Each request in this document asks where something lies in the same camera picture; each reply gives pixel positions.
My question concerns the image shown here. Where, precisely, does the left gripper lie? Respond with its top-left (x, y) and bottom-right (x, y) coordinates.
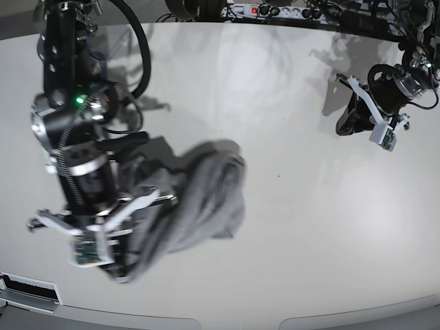
top-left (335, 64), bottom-right (418, 136)

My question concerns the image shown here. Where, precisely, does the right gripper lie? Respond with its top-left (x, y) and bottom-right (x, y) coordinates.
top-left (56, 151), bottom-right (131, 227)

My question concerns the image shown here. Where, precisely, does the grey t-shirt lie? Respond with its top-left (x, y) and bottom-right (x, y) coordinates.
top-left (100, 137), bottom-right (246, 284)

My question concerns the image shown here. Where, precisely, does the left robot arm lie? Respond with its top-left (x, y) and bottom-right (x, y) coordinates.
top-left (335, 1), bottom-right (439, 146)

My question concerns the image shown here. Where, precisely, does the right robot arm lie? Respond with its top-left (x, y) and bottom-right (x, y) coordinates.
top-left (31, 1), bottom-right (151, 228)

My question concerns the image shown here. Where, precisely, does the white power strip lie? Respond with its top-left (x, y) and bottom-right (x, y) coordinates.
top-left (220, 3), bottom-right (325, 21)

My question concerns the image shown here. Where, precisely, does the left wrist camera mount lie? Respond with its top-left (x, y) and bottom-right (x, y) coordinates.
top-left (336, 74), bottom-right (410, 152)

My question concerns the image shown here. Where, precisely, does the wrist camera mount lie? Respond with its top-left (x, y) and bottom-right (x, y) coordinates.
top-left (336, 74), bottom-right (410, 152)
top-left (27, 186), bottom-right (177, 268)

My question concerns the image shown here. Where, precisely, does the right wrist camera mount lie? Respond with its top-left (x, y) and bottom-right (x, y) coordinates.
top-left (27, 186), bottom-right (177, 268)

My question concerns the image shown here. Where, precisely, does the black cable bundle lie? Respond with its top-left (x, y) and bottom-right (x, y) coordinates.
top-left (156, 0), bottom-right (228, 23)

